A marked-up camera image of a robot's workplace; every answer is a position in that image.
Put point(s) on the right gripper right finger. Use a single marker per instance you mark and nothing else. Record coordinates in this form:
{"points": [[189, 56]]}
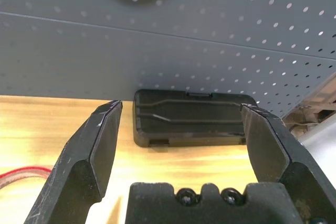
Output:
{"points": [[278, 150]]}

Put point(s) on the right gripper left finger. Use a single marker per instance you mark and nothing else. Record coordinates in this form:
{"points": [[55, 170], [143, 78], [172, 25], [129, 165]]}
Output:
{"points": [[78, 161]]}

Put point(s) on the red tape roll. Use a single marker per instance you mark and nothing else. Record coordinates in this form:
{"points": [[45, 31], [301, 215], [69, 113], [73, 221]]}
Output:
{"points": [[23, 169]]}

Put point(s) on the grey metal pegboard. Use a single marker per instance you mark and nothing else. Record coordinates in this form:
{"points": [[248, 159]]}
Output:
{"points": [[168, 51]]}

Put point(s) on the white grey machine casing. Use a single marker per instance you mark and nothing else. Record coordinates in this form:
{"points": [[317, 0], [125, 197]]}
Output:
{"points": [[320, 142]]}

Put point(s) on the black plastic tool case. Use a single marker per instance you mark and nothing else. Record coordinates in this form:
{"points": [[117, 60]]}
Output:
{"points": [[189, 119]]}

